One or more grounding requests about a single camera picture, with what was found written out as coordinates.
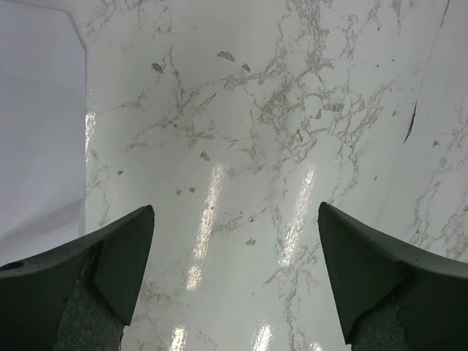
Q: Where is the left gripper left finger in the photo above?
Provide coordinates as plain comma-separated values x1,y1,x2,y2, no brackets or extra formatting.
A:
1,205,155,350

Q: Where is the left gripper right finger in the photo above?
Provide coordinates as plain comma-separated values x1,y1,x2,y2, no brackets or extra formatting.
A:
318,203,467,350

